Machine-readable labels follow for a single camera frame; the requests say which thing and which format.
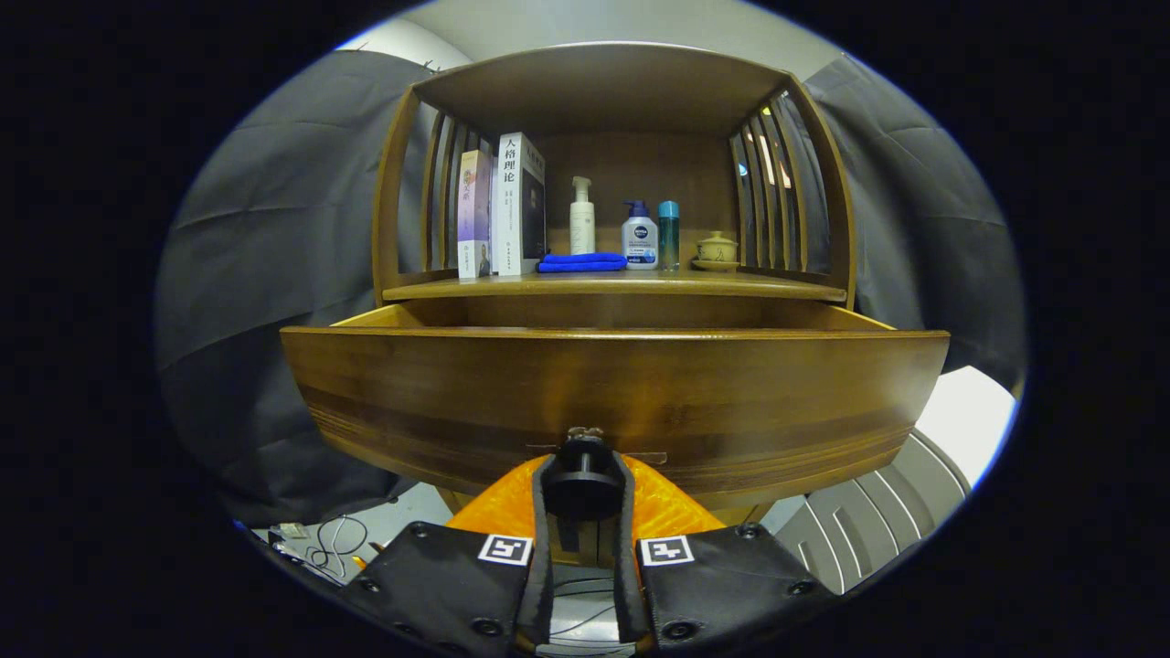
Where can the blue folded cloth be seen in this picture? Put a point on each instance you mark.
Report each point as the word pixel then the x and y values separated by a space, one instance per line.
pixel 580 263

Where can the teal glass bottle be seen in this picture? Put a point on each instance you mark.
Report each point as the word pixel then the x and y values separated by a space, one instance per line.
pixel 669 238

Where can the beige saucer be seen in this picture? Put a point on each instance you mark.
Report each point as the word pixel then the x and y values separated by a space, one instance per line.
pixel 716 266

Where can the wooden countertop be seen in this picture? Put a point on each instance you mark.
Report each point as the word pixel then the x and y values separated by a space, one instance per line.
pixel 731 286

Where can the grey ribbed panel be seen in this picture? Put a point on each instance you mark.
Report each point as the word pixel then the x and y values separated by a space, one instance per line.
pixel 868 521

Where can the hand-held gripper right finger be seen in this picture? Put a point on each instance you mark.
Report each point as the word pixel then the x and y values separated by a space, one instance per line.
pixel 731 585

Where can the white bottle with blue cap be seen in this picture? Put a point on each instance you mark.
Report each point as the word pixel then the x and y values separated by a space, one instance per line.
pixel 640 242

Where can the beige lidded teacup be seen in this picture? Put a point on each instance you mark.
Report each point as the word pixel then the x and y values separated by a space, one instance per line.
pixel 717 249

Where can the white book with dark cover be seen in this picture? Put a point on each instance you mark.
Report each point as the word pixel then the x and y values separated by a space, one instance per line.
pixel 510 210

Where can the white pump bottle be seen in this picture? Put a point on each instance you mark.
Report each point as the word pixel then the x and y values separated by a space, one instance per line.
pixel 582 224

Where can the wooden cabinet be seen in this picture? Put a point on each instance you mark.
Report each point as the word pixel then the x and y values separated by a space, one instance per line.
pixel 603 91

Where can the wooden drawer with black knob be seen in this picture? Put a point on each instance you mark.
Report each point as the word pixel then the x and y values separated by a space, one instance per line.
pixel 640 393

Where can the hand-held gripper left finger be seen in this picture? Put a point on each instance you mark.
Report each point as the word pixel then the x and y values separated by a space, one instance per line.
pixel 439 585

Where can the pink purple book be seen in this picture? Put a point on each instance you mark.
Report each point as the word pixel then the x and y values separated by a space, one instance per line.
pixel 473 210

